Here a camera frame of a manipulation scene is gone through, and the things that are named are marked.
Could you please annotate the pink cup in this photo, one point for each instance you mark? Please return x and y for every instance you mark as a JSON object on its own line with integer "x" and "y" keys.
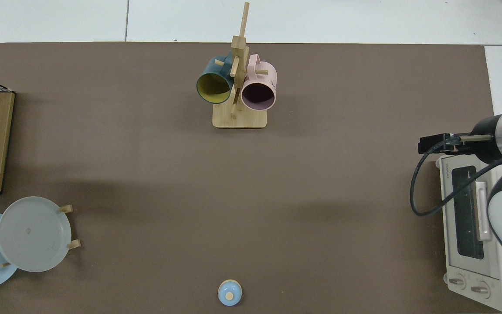
{"x": 257, "y": 96}

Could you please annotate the pale toaster oven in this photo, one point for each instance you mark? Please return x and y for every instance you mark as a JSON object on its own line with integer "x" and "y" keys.
{"x": 464, "y": 218}

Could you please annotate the dark blue cup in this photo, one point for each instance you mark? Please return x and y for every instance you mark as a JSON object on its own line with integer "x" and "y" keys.
{"x": 214, "y": 89}

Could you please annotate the grey plate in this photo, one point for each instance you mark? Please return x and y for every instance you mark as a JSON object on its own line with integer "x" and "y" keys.
{"x": 33, "y": 235}

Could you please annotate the wooden cup stand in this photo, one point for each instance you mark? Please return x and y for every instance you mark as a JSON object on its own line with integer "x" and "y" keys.
{"x": 239, "y": 120}

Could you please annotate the brown table cloth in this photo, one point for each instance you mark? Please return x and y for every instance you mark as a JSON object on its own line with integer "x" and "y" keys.
{"x": 233, "y": 196}

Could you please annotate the wooden plate rack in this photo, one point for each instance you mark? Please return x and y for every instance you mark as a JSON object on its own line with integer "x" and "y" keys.
{"x": 73, "y": 245}

